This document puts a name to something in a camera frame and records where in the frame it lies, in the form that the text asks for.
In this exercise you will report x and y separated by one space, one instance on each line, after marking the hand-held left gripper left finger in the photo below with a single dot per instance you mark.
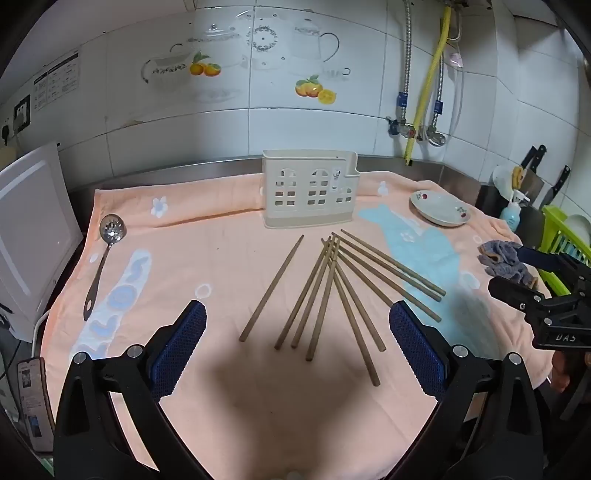
180 350

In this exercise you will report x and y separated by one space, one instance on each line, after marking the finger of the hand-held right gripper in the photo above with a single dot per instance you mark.
545 259
512 290

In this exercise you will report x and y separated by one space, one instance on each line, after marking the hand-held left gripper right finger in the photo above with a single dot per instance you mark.
415 350

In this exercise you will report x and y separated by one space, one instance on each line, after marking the beige plastic utensil holder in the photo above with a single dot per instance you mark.
300 217

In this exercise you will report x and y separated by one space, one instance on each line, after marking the green dish rack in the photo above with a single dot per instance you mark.
551 230

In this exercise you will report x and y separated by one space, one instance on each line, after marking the grey cleaning rag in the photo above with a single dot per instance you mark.
501 256

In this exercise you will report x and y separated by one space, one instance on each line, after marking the white plate in rack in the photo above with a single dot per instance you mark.
577 226

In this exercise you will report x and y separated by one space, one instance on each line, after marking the blue soap bottle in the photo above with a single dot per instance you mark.
511 216

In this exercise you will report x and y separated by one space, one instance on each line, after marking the yellow scrubber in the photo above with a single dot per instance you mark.
518 177

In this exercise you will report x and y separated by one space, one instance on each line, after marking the plain white dish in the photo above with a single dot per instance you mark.
501 180

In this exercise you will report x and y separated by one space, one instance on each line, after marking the peach printed towel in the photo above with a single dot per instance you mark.
207 258

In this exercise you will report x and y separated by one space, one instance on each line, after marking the white floral plate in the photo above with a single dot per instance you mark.
438 207

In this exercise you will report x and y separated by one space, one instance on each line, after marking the metal slotted spoon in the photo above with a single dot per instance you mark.
112 228

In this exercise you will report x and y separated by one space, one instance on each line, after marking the metal pipe valve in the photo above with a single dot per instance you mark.
434 136
395 127

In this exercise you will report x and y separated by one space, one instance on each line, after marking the white cutting board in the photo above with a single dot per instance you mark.
32 230

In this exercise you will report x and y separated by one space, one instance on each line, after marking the pink tag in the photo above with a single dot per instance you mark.
456 58

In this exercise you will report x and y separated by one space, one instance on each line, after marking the small wall socket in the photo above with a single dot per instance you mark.
5 134

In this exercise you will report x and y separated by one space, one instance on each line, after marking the black wall socket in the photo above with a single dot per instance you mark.
21 113

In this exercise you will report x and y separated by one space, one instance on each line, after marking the wall notice sticker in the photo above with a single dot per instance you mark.
57 81

